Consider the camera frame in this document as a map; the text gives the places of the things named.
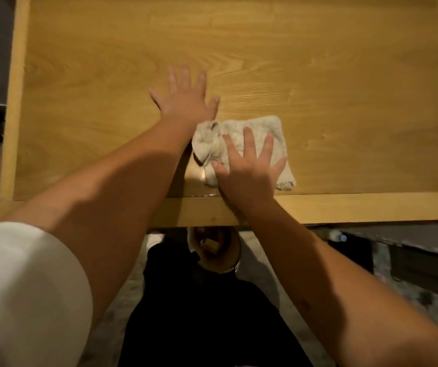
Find white cleaning cloth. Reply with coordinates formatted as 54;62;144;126
191;115;297;191

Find person's left hand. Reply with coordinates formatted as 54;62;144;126
149;65;220;131

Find white shirt sleeve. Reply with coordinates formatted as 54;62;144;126
0;221;94;367

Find dark low cabinet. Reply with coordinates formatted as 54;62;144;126
389;242;438;303

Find person's left forearm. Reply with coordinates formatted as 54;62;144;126
5;118;200;331

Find black box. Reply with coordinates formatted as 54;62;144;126
328;235;375;274

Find white shoe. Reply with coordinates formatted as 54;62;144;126
146;233;165;251

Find person's right forearm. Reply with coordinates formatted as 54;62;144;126
227;200;438;367

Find person's right hand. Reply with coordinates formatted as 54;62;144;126
211;127;288;217

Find white round container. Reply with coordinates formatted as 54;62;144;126
186;226;242;274

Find black trousers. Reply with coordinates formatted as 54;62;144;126
118;229;314;367

